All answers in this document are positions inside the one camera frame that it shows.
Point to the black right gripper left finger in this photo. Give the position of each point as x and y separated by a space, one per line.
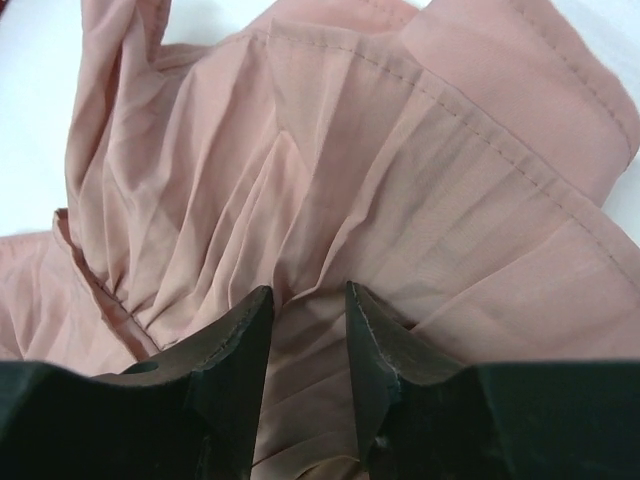
189 412

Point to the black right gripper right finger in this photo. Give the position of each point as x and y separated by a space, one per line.
421 415

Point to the pink skirt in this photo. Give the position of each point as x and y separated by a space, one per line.
454 159

